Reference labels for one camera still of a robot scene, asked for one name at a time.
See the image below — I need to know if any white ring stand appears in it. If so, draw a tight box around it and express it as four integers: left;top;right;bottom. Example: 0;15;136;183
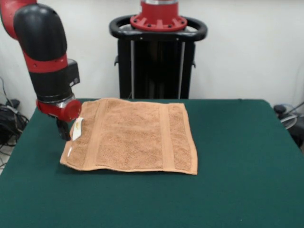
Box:
280;113;298;130

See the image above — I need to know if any dark green table cloth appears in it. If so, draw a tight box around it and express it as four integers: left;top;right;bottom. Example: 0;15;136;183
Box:
0;98;304;228

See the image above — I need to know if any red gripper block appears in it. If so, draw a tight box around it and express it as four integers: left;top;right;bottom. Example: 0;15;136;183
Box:
36;99;82;142

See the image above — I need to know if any black floor object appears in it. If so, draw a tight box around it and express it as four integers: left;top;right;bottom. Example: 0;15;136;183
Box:
290;123;304;148

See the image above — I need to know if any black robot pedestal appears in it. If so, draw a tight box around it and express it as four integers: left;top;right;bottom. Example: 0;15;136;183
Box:
109;14;209;100

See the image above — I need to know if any tan terry towel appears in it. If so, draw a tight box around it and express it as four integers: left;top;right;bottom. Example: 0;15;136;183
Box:
59;97;199;176

